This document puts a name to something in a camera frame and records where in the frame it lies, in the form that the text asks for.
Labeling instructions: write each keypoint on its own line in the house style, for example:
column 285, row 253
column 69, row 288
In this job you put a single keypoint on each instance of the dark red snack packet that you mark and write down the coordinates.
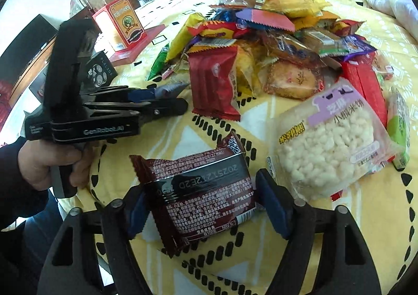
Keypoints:
column 202, row 190

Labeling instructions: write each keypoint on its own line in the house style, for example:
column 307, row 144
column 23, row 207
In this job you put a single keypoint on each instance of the person's left hand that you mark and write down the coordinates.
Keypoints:
column 36, row 161

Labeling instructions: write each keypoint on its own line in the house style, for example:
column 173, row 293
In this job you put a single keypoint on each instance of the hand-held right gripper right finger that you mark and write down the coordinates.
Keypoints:
column 276, row 206

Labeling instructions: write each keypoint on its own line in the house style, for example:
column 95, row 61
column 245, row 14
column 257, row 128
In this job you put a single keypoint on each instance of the person's left forearm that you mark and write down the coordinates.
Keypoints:
column 16, row 203

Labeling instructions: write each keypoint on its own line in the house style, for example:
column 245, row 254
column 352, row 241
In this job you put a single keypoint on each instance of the flat red box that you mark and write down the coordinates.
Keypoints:
column 143, row 43

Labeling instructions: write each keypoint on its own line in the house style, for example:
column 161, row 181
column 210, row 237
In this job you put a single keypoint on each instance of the wooden dresser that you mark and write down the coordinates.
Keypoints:
column 29, row 66

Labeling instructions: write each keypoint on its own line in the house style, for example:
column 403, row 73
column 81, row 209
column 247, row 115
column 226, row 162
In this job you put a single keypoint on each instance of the red and yellow carton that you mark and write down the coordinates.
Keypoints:
column 122, row 25

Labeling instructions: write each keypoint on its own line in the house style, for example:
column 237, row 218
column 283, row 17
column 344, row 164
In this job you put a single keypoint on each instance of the puffed rice cake packet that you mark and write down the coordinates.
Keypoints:
column 326, row 148

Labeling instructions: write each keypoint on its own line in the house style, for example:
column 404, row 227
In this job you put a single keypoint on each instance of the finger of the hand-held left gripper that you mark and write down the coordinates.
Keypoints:
column 140, row 95
column 163, row 108

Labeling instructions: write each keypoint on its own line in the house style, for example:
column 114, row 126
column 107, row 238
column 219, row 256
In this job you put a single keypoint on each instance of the black shaver box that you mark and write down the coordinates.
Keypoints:
column 101, row 69

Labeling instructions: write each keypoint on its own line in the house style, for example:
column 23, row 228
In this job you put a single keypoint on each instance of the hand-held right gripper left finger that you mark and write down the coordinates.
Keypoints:
column 138, row 210

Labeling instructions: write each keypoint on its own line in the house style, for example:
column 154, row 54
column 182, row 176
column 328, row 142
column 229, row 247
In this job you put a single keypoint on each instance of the pile of snack packets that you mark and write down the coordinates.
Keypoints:
column 212, row 82

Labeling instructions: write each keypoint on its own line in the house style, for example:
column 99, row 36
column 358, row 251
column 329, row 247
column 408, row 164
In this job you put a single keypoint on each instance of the grey blue snack packet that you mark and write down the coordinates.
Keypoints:
column 173, row 89

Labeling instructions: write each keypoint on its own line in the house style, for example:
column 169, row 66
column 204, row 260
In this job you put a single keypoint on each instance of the black television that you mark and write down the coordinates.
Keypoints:
column 29, row 37

